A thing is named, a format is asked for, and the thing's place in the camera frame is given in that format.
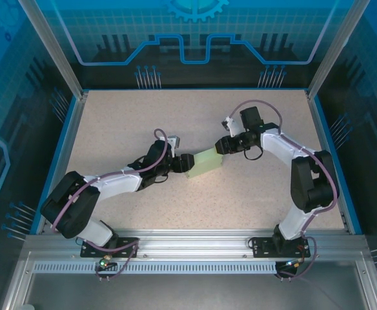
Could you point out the light green paper box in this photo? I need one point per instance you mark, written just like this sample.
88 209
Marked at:
204 163

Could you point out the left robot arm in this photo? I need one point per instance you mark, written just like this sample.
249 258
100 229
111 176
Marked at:
69 203

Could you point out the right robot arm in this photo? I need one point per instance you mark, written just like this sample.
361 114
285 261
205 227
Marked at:
311 184

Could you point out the blue table border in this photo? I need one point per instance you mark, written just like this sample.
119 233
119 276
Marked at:
55 161

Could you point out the small connector board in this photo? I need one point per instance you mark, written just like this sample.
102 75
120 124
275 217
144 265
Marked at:
106 261
295 263

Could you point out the grey round cap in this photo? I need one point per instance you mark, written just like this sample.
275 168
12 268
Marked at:
28 307

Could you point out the aluminium cross rail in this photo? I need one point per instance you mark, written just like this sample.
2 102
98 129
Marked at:
191 242

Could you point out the aluminium side rail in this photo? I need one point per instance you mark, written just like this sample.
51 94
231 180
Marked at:
65 161
328 161

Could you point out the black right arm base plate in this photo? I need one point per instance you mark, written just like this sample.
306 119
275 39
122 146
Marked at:
262 247

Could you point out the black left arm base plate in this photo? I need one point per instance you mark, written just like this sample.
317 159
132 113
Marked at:
90 250

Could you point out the aluminium frame post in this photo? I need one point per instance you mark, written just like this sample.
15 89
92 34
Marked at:
57 48
333 48

